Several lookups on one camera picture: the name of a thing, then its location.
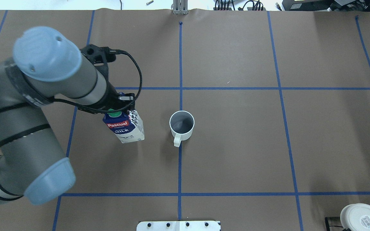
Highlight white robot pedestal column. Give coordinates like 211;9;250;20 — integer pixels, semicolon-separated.
136;220;222;231

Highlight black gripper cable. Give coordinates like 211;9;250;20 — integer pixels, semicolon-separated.
53;49;143;115

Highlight white mug grey inside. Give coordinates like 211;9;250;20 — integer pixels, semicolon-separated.
169;111;195;148

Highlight aluminium frame post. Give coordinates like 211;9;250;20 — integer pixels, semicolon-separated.
172;0;189;15

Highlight black wire mug rack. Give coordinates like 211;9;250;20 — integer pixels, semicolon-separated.
324;217;351;231

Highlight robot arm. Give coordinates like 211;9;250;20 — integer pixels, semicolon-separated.
0;26;143;205

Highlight blue Pascual milk carton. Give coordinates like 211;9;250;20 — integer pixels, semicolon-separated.
102;110;145;143

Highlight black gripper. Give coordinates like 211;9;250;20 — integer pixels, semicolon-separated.
80;45;136;113

